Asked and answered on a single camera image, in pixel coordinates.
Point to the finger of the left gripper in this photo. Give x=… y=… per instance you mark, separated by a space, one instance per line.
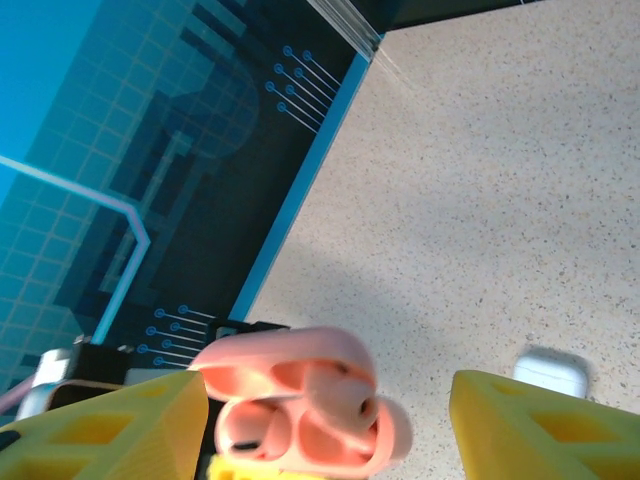
x=250 y=331
x=240 y=470

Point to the aluminium frame post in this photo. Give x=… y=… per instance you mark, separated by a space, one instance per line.
x=350 y=25

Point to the pink earbud charging case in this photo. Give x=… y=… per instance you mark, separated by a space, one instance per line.
x=280 y=345

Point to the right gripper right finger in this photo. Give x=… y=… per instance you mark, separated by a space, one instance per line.
x=550 y=440

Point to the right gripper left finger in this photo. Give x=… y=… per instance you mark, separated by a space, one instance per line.
x=100 y=440

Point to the white earbud charging case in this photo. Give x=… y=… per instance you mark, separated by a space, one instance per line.
x=550 y=372

